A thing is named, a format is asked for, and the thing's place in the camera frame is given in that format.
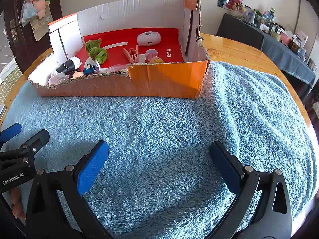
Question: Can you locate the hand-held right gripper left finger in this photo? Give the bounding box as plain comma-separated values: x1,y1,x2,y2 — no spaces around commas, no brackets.
25,140,114,239

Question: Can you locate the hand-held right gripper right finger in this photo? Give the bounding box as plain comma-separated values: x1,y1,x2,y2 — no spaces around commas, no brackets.
209,141,292,239

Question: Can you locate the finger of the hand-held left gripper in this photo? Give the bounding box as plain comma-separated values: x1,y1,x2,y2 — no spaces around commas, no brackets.
0,123,22,143
0,129,50,165

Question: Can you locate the clear plastic case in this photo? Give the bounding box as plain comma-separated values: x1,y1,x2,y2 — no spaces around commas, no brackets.
48,72,66,85

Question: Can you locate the black and white figurine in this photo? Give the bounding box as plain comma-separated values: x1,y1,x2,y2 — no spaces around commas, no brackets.
51,57,83,77

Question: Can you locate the black-haired doll figurine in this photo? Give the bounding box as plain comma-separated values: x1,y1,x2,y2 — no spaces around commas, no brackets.
73,63,101,79

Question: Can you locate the clear round plastic lid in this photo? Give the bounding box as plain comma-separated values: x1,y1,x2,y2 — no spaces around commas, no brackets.
106,64,129,74

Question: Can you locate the green scrunchie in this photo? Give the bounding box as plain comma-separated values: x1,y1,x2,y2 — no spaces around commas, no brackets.
88,47,109,64
85,38,102,53

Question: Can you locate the orange cardboard box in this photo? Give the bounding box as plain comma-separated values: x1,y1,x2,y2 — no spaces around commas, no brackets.
27,0,212,99

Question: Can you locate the pink clothes peg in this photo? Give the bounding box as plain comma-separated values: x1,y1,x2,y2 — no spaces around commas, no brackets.
123,45,140,63

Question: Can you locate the pink oval handheld device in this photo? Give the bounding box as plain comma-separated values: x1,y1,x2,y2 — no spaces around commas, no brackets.
137,31,161,46

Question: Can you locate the person's left hand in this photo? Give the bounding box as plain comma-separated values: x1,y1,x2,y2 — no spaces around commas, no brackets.
9,188,26,217

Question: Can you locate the blue fluffy towel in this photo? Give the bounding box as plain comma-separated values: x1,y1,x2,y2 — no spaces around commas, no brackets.
0,61,317,239

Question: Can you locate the beige paper bag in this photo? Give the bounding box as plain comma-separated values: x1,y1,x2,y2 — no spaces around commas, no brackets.
30,15,54,41

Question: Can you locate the clear plastic bag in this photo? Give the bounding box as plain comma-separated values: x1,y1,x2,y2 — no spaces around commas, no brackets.
20,1,38,27

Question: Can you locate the dark wooden door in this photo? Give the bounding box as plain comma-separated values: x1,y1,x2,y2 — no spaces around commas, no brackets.
0,0,63,74

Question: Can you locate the red paper sheet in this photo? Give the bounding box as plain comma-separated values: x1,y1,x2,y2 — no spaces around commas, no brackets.
75,28,184,74

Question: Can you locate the cluttered side table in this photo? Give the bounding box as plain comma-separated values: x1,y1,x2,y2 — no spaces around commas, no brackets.
243,5,309,61

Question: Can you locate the red plush dragon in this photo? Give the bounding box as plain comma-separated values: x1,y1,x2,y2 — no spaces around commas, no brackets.
226,0,243,10

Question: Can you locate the white wardrobe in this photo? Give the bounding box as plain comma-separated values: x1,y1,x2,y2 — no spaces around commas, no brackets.
298,0,319,63

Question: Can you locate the brass door handle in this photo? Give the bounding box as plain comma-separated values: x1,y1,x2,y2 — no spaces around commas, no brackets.
9,19,23,45

